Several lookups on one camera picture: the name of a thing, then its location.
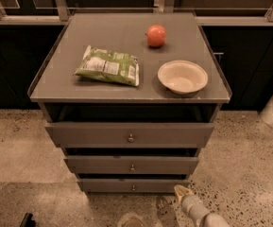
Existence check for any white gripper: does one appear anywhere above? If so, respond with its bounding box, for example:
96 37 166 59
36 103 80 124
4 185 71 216
174 184 210 227

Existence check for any grey bottom drawer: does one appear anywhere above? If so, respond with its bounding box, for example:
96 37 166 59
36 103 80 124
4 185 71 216
77 179 189 193

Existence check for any grey drawer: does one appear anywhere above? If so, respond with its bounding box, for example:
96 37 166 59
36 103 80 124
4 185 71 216
45 122 213 148
64 156 198 174
77 179 189 193

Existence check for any grey middle drawer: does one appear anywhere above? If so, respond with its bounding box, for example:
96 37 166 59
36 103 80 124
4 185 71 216
64 156 198 174

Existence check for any grey drawer cabinet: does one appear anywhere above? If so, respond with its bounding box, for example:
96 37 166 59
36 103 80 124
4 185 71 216
28 13 231 180

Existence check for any grey top drawer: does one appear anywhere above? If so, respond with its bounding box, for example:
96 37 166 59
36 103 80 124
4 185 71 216
45 122 213 148

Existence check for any white paper bowl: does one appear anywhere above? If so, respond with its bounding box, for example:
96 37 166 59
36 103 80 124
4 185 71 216
158 61 208 95

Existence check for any green snack bag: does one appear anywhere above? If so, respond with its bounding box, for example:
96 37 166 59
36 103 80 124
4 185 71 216
75 45 139 87

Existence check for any black object on floor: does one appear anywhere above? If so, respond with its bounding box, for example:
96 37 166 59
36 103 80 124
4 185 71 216
20 213 36 227

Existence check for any red apple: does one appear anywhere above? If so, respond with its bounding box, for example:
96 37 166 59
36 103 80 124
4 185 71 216
146 25 166 47

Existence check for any metal railing frame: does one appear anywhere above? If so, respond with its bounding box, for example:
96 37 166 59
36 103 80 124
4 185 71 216
0 0 273 26

